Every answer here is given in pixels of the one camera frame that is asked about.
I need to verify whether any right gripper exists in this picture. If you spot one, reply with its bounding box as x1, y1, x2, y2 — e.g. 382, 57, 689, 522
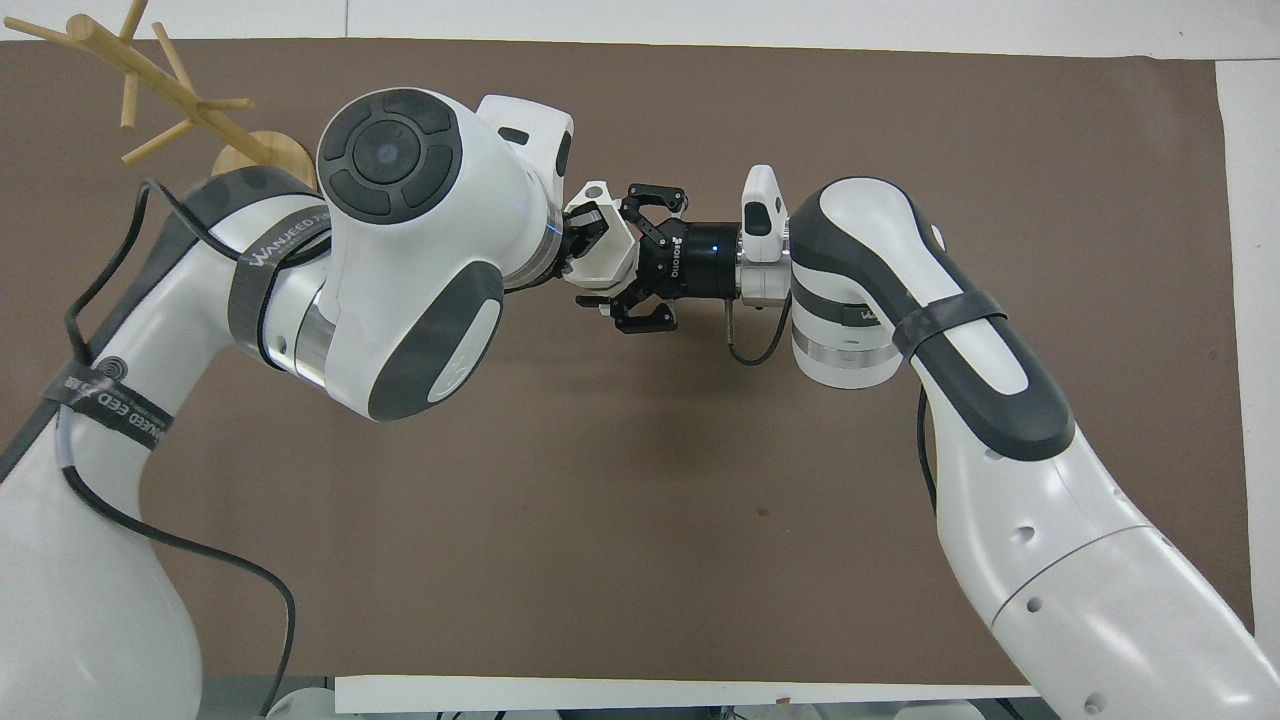
561, 182, 743, 335

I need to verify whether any white cup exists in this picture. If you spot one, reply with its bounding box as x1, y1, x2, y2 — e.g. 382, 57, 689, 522
562, 180, 641, 293

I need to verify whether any wooden cup rack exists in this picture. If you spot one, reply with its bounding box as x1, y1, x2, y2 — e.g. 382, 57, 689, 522
2, 0, 321, 193

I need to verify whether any black cable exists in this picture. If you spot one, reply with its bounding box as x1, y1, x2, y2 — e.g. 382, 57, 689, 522
62, 178, 337, 718
724, 296, 943, 515

